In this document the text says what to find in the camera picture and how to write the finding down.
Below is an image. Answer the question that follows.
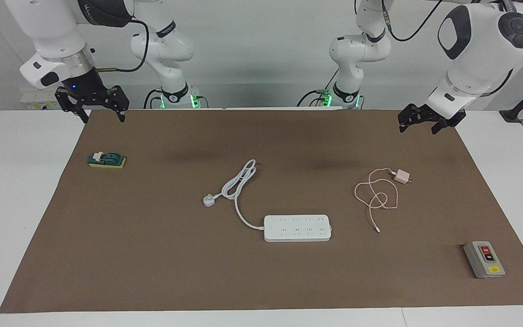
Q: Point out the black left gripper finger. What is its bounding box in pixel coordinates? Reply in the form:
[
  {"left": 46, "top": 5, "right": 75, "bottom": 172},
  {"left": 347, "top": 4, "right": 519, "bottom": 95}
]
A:
[
  {"left": 397, "top": 103, "right": 426, "bottom": 134},
  {"left": 431, "top": 108, "right": 467, "bottom": 135}
]

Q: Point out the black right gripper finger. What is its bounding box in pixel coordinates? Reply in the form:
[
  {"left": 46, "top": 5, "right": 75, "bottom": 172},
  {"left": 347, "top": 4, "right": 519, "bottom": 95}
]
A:
[
  {"left": 54, "top": 87, "right": 91, "bottom": 124},
  {"left": 104, "top": 84, "right": 130, "bottom": 123}
]

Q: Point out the pink charging cable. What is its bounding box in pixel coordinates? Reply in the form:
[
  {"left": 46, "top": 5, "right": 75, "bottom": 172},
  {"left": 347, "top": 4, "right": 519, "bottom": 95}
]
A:
[{"left": 354, "top": 168, "right": 400, "bottom": 235}]

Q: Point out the white power strip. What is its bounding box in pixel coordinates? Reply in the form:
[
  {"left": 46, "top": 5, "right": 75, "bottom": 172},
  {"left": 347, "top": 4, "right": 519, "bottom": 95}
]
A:
[{"left": 263, "top": 214, "right": 334, "bottom": 243}]

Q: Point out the white box behind table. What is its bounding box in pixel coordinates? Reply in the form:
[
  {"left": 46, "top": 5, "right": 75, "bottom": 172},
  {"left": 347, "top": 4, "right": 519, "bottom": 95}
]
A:
[{"left": 20, "top": 88, "right": 62, "bottom": 111}]

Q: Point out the brown table mat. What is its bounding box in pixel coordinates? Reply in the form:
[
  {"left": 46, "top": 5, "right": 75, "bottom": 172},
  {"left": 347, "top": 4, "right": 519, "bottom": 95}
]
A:
[{"left": 0, "top": 109, "right": 523, "bottom": 314}]

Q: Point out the black base cable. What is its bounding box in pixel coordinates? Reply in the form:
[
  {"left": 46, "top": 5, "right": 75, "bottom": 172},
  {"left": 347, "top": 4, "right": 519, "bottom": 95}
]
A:
[
  {"left": 143, "top": 88, "right": 163, "bottom": 110},
  {"left": 296, "top": 68, "right": 337, "bottom": 109}
]

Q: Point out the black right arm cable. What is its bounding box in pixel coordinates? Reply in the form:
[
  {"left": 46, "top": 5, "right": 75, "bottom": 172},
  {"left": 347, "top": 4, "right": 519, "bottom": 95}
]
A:
[{"left": 94, "top": 18, "right": 149, "bottom": 74}]

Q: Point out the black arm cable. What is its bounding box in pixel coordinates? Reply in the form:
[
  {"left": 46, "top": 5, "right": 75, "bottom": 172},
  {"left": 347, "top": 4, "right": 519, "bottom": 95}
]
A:
[
  {"left": 94, "top": 18, "right": 149, "bottom": 74},
  {"left": 381, "top": 0, "right": 444, "bottom": 42}
]

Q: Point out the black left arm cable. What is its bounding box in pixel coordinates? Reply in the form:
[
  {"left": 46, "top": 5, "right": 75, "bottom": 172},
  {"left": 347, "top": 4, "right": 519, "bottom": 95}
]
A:
[{"left": 381, "top": 0, "right": 444, "bottom": 42}]

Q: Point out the white power cord with plug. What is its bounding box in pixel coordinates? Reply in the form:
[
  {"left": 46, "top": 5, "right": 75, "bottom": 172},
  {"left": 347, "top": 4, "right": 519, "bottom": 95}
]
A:
[{"left": 202, "top": 159, "right": 267, "bottom": 231}]

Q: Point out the grey on-off switch box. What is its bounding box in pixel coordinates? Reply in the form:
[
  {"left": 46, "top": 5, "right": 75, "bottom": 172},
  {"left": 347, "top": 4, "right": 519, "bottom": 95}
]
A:
[{"left": 463, "top": 240, "right": 506, "bottom": 279}]

